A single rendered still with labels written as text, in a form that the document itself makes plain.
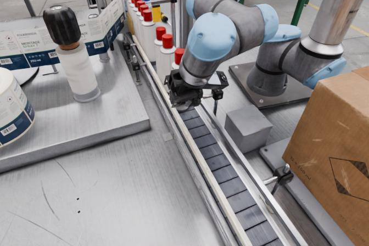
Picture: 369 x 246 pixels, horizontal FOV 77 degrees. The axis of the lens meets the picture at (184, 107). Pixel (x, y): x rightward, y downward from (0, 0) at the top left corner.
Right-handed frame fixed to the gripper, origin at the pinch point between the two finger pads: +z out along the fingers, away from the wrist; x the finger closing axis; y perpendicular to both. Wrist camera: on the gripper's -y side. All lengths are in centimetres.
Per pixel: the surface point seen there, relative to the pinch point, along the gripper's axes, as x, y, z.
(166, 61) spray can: -13.9, 1.9, -0.7
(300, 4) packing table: -95, -176, 95
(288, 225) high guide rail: 34.7, -2.7, -23.2
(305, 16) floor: -138, -287, 187
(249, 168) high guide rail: 23.7, -2.8, -16.8
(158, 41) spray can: -21.7, 2.0, -0.5
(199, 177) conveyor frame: 22.2, 5.6, -6.3
